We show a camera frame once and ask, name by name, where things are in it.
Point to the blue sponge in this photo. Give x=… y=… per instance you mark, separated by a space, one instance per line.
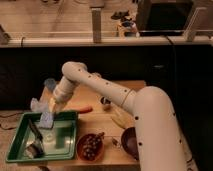
x=46 y=120

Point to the black monitor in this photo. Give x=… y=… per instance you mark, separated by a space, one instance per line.
x=162 y=17

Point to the green plastic tray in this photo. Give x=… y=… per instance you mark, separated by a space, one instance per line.
x=58 y=142

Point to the small white dark-topped cup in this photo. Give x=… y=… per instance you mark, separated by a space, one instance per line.
x=106 y=104

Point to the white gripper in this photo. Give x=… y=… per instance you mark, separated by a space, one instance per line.
x=56 y=107

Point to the dark brown bowl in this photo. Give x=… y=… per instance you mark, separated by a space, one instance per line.
x=129 y=142

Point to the red bowl of grapes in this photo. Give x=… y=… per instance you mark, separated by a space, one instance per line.
x=90 y=147

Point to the blue plastic cup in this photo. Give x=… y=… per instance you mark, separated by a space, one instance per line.
x=50 y=84

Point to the black spatula in tray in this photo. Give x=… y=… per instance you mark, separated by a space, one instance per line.
x=35 y=149

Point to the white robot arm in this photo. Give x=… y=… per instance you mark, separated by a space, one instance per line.
x=159 y=140

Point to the orange carrot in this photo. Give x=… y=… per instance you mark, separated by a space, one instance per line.
x=82 y=110

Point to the yellow banana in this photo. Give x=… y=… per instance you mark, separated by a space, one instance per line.
x=121 y=119

